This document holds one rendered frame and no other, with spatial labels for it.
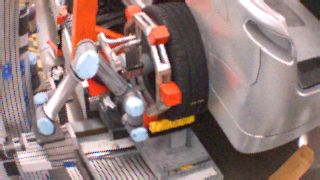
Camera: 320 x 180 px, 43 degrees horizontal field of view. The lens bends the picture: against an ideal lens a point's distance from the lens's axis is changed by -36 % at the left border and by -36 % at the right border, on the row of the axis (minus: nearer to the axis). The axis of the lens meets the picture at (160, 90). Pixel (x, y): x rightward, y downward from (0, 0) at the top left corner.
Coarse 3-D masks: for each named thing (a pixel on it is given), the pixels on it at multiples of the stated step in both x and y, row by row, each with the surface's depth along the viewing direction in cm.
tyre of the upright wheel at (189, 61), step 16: (160, 16) 303; (176, 16) 304; (192, 16) 307; (176, 32) 298; (192, 32) 300; (176, 48) 296; (192, 48) 299; (176, 64) 297; (192, 64) 298; (144, 80) 353; (176, 80) 302; (192, 80) 301; (192, 96) 306; (176, 112) 314; (192, 112) 319
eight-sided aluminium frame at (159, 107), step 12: (132, 24) 327; (144, 24) 305; (156, 60) 298; (156, 72) 300; (168, 72) 300; (132, 84) 347; (144, 84) 347; (156, 84) 305; (144, 96) 345; (156, 96) 309; (144, 108) 335; (156, 108) 313; (168, 108) 314
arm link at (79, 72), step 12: (84, 48) 247; (84, 60) 242; (96, 60) 245; (72, 72) 246; (84, 72) 245; (60, 84) 251; (72, 84) 249; (60, 96) 250; (48, 108) 253; (60, 108) 255; (48, 120) 252; (48, 132) 257
